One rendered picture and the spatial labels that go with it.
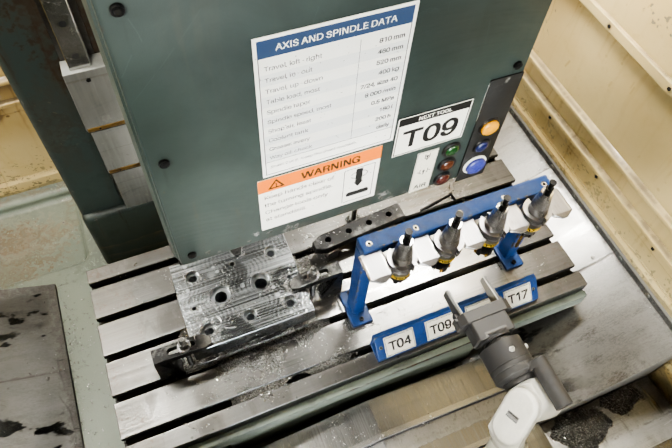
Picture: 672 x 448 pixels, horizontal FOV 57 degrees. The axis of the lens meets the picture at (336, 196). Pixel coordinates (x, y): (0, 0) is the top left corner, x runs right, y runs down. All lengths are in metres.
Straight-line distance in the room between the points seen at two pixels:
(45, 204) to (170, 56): 1.75
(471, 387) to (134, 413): 0.84
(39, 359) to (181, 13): 1.50
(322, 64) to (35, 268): 1.65
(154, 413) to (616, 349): 1.18
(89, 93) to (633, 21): 1.23
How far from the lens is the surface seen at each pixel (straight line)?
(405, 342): 1.51
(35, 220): 2.23
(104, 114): 1.46
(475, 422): 1.70
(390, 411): 1.62
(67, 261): 2.11
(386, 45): 0.61
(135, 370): 1.55
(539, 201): 1.36
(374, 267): 1.26
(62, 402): 1.86
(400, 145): 0.74
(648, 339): 1.84
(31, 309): 1.98
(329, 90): 0.62
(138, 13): 0.50
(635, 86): 1.67
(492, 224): 1.33
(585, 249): 1.89
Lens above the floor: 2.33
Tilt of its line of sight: 56 degrees down
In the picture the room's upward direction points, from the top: 5 degrees clockwise
